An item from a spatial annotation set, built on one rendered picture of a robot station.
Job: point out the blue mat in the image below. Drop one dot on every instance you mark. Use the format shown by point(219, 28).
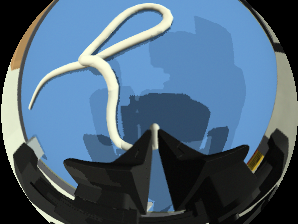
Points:
point(209, 80)

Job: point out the white rope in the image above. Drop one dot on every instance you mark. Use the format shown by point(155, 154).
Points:
point(87, 60)

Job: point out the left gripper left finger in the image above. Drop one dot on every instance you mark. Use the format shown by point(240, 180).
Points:
point(130, 173)

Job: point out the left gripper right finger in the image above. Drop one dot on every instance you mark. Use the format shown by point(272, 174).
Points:
point(185, 168)

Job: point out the silver metal pin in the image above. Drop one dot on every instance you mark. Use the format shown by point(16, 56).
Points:
point(149, 205)

